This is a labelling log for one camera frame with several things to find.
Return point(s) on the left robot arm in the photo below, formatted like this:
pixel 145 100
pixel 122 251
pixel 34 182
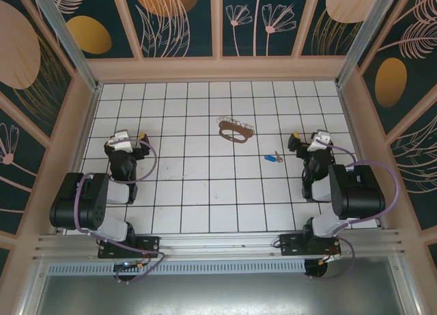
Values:
pixel 68 205

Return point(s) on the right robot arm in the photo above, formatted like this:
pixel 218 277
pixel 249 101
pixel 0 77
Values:
pixel 362 192

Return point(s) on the grey metal sheet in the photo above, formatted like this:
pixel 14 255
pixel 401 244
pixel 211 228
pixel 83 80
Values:
pixel 218 294

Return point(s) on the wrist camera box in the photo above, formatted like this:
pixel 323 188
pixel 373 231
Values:
pixel 321 137
pixel 121 142

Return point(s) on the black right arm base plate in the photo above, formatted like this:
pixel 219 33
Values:
pixel 290 243

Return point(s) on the key with blue tag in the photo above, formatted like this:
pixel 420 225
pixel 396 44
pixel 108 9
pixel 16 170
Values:
pixel 270 158

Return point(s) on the metal key holder plate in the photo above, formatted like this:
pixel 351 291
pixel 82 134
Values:
pixel 235 126

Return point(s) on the aluminium mounting rail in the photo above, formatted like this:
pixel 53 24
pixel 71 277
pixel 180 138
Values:
pixel 218 243

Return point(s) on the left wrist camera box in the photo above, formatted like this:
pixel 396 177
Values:
pixel 121 142

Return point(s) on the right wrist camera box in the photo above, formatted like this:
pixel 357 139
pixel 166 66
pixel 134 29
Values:
pixel 321 137

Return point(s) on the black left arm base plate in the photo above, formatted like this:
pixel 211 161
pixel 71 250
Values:
pixel 150 245

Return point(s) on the aluminium corner post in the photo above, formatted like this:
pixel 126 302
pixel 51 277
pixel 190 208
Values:
pixel 67 38
pixel 367 38

